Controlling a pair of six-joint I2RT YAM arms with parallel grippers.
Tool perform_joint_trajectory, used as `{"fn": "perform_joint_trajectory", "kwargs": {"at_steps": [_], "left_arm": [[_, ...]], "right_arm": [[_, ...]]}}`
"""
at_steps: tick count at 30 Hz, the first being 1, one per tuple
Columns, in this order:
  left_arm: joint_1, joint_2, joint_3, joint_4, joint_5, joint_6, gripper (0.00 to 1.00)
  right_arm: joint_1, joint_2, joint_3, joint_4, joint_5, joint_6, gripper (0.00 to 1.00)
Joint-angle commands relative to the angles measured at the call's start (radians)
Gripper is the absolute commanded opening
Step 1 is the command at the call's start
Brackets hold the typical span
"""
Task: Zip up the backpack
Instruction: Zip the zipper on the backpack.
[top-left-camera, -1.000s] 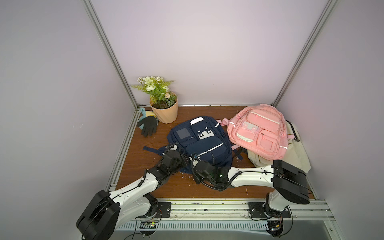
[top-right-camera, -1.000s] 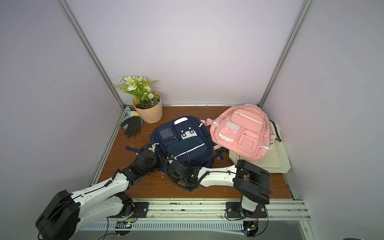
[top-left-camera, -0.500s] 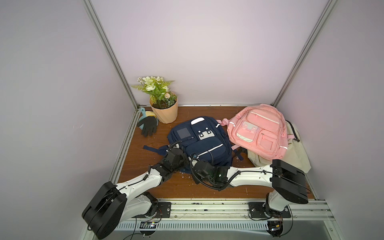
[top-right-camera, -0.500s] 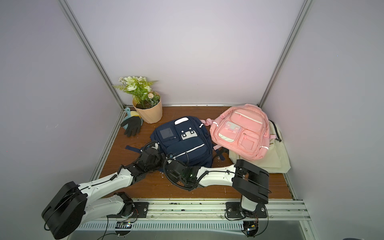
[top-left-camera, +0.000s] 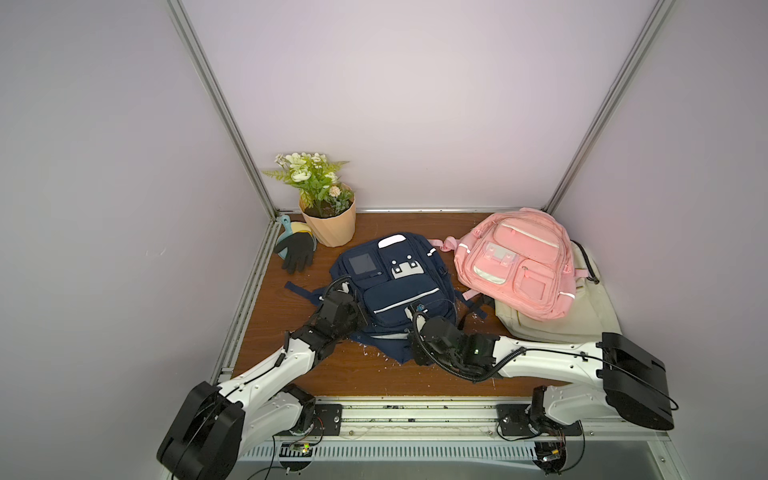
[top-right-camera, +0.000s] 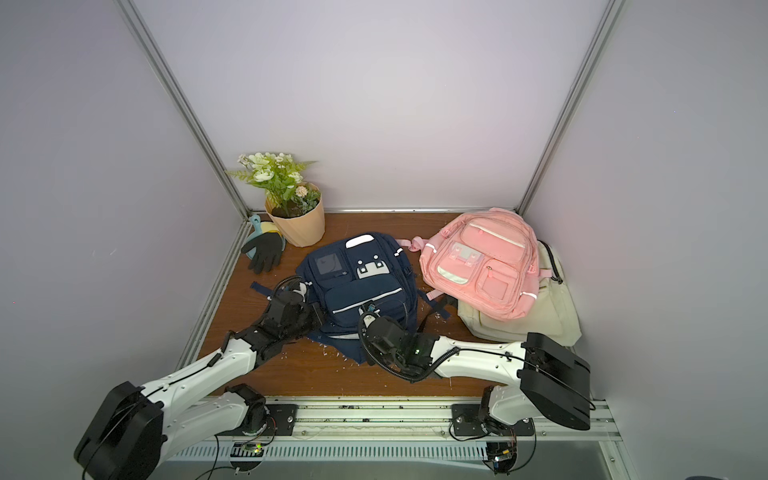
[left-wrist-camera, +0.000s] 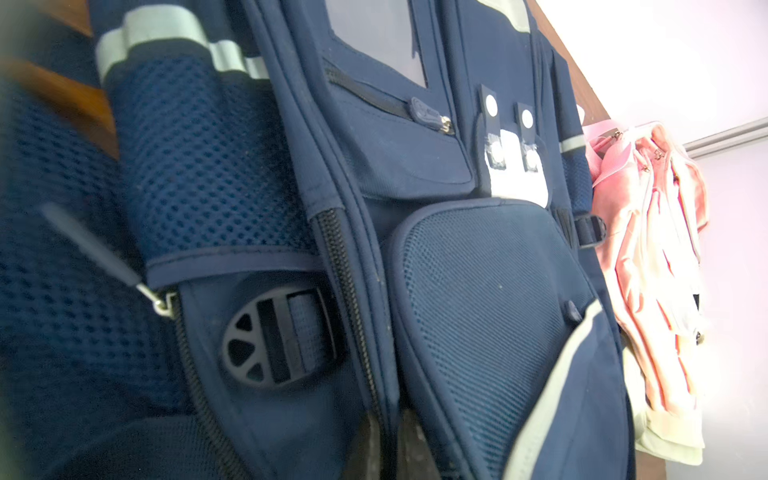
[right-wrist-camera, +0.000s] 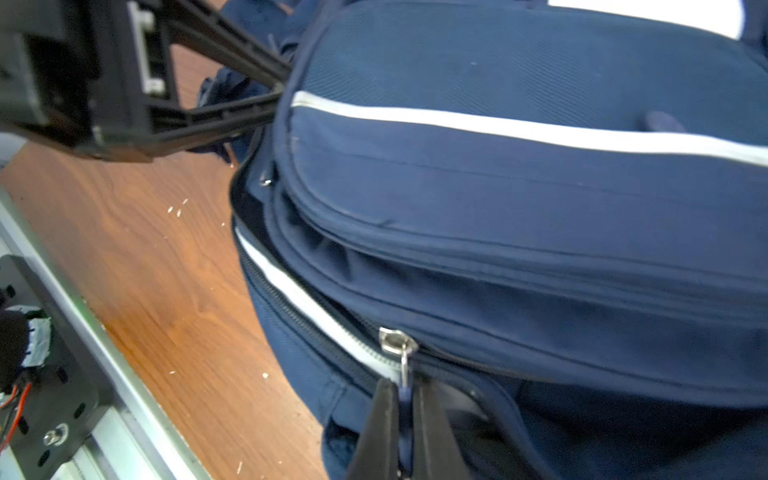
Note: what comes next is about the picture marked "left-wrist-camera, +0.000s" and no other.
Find navy blue backpack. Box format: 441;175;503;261
1;1;636;479

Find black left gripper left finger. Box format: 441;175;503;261
340;411;382;480

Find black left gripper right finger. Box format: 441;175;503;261
396;409;441;480

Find pink backpack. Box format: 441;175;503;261
584;120;709;416

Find cream canvas backpack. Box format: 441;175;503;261
622;345;705;466

